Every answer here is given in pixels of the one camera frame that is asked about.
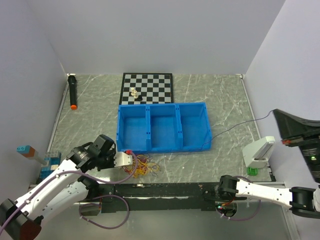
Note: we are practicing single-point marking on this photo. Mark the blue three-compartment plastic bin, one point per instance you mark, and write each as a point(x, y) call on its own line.
point(163, 128)

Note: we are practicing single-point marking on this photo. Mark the aluminium frame rail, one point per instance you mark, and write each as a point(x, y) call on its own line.
point(227, 190)

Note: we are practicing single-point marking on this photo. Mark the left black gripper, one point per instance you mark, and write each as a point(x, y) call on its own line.
point(112, 152)

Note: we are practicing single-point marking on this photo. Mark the black microphone orange tip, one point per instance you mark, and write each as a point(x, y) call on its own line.
point(72, 92)

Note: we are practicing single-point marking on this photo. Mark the white tape dispenser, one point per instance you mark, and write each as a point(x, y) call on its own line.
point(256, 154)

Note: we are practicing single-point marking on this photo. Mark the blue and brown toy block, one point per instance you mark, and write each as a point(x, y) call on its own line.
point(26, 150)

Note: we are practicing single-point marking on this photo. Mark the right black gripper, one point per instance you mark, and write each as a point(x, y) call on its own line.
point(290, 126)

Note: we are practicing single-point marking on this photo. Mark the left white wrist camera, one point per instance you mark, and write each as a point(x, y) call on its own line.
point(122, 159)

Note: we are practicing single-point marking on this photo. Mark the black and white chessboard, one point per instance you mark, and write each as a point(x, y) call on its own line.
point(155, 88)

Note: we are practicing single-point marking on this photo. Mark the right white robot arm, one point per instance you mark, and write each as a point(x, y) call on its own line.
point(301, 201)

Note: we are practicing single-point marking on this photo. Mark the green toy piece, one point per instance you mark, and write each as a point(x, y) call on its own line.
point(252, 171)

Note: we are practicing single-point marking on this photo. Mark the black chess piece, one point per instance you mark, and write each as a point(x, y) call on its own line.
point(139, 98)

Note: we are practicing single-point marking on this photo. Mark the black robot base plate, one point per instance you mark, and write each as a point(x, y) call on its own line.
point(112, 202)

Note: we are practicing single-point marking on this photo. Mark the blue white lego structure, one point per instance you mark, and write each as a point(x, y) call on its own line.
point(53, 160)

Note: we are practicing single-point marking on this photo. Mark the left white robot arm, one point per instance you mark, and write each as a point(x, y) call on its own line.
point(21, 219)

